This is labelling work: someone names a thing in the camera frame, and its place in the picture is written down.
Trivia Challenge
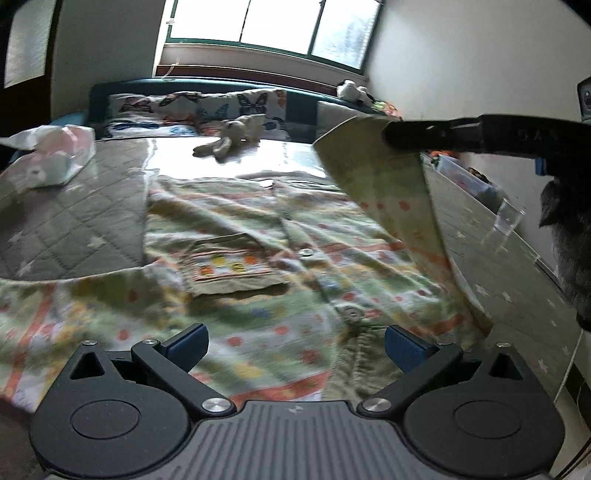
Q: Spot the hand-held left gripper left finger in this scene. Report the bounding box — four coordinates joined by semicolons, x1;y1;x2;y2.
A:
55;323;234;416

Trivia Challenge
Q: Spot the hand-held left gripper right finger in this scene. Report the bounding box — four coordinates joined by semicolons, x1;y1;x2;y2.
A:
358;324;539;414

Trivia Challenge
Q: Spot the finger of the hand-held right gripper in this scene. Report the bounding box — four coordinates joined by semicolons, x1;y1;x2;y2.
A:
382;115;483;153

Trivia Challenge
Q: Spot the floral printed button shirt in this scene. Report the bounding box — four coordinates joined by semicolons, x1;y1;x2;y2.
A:
0;115;495;414

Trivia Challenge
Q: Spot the person's right forearm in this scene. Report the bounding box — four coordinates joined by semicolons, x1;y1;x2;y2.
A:
538;159;591;333

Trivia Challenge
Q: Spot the clear plastic storage box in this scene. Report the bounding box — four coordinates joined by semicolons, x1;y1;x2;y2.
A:
434;154;504;208

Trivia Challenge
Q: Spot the clear plastic cup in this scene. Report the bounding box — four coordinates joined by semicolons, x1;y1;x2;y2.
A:
493;198;527;234

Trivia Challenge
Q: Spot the white plush toy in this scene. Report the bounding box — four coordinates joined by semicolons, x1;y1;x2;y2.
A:
336;79;375;104

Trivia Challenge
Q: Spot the grey pillow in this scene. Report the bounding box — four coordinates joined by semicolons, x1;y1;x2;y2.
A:
317;99;387;139

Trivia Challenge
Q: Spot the brown wooden window ledge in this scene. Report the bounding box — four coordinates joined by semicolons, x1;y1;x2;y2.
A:
154;65;370;95

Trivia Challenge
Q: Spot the butterfly print pillow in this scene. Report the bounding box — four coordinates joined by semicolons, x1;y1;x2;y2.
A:
104;119;204;139
198;89;288;139
108;91;204;123

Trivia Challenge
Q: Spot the green framed window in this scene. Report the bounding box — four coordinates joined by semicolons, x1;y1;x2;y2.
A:
157;0;384;70

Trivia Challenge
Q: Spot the beige plush bunny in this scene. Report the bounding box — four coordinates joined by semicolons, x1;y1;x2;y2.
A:
193;114;267;162

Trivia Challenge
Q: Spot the white tissue pack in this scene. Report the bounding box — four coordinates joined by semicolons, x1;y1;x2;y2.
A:
0;124;98;188

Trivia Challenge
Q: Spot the blue sofa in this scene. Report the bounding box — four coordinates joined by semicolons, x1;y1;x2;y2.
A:
48;79;393;139

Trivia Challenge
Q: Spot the dark wooden glass door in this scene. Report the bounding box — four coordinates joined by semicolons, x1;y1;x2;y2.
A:
0;0;63;134

